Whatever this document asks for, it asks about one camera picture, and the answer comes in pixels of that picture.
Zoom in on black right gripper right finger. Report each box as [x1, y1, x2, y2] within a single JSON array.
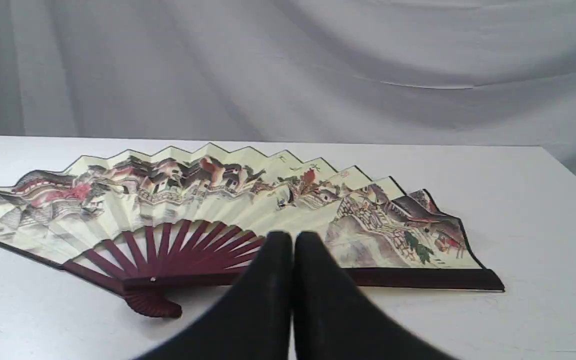
[[293, 232, 451, 360]]

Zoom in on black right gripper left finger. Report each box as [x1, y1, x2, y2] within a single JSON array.
[[141, 232, 293, 360]]

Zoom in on painted paper folding fan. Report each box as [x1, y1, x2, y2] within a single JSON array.
[[0, 143, 505, 318]]

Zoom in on grey backdrop cloth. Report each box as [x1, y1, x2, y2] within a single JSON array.
[[0, 0, 576, 175]]

